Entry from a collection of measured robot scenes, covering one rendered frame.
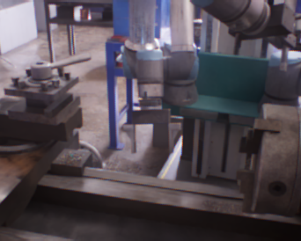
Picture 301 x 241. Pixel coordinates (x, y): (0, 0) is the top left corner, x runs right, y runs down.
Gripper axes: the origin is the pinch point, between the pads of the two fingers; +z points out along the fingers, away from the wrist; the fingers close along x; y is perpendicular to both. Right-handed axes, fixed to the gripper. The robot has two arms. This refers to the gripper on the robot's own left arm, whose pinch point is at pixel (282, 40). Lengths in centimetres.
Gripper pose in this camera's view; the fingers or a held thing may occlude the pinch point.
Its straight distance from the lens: 95.9
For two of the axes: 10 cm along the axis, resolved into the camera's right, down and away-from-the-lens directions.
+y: -1.6, 9.8, -1.2
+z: 6.9, 2.0, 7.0
